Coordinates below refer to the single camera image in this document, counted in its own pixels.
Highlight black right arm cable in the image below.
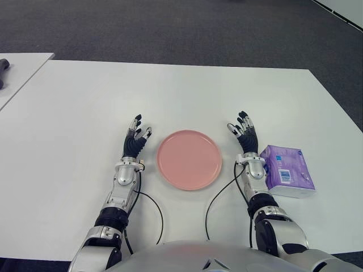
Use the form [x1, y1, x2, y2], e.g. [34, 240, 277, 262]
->
[205, 161, 256, 250]

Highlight black object on side table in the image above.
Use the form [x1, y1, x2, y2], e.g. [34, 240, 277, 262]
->
[0, 58, 11, 90]

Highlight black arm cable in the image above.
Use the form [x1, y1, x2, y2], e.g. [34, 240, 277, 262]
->
[122, 167, 164, 255]
[205, 161, 256, 250]

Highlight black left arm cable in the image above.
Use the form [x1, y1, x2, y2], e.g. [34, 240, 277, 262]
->
[122, 167, 164, 255]

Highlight white side table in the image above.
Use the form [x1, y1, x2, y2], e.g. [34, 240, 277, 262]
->
[0, 53, 55, 113]

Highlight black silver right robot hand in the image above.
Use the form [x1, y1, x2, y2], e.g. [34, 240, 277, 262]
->
[226, 110, 259, 155]

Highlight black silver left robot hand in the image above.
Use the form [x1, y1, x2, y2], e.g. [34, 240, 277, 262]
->
[122, 114, 154, 159]

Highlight purple tissue paper pack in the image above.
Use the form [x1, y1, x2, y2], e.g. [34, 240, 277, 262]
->
[259, 144, 316, 199]

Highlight pink round plate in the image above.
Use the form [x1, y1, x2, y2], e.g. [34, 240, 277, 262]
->
[155, 129, 223, 192]

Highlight silver robot torso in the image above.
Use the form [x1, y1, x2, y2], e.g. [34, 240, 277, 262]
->
[112, 240, 284, 272]

